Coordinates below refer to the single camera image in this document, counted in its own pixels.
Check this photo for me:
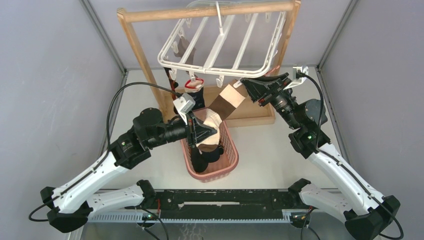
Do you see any wooden hanging rack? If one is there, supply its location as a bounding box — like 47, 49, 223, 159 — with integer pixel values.
116, 0, 302, 128

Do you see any pink plastic basket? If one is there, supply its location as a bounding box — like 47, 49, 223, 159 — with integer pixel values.
180, 121, 239, 183

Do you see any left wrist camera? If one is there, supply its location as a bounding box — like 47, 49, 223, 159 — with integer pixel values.
173, 92, 196, 125

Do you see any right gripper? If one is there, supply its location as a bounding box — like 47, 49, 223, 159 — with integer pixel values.
240, 72, 301, 131

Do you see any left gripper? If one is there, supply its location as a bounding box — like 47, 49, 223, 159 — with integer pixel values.
147, 110, 217, 149

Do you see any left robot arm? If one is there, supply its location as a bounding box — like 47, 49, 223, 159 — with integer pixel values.
40, 108, 221, 233

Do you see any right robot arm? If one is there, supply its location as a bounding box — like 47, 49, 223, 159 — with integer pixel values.
238, 71, 400, 240

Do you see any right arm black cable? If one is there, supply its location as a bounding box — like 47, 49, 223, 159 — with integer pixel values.
296, 72, 405, 240

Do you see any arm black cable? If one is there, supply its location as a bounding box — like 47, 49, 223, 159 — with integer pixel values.
28, 82, 181, 223
296, 72, 405, 240

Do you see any pink plastic clothespin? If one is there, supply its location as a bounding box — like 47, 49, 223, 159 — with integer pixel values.
264, 65, 280, 76

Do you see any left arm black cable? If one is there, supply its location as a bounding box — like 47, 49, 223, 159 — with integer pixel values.
28, 82, 181, 223

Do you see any black red cuff sock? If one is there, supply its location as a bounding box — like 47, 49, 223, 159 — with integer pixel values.
184, 77, 206, 111

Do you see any brown patterned sock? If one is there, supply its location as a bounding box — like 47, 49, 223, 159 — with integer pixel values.
164, 67, 182, 100

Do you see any white plastic clip hanger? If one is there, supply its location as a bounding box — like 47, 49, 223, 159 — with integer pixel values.
157, 11, 287, 87

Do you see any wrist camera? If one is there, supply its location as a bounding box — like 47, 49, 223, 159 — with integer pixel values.
284, 65, 309, 90
173, 92, 196, 125

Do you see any brown beige striped sock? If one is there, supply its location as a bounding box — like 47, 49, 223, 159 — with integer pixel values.
196, 79, 248, 152

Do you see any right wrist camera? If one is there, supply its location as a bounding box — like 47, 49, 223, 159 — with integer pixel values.
284, 65, 309, 90

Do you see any plain black sock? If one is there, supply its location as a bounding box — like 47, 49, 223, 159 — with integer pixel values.
190, 147, 213, 173

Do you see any navy dark sock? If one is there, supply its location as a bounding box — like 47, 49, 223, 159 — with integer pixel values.
201, 146, 224, 163

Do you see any black mounting rail base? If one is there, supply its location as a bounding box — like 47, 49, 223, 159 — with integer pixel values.
85, 188, 322, 223

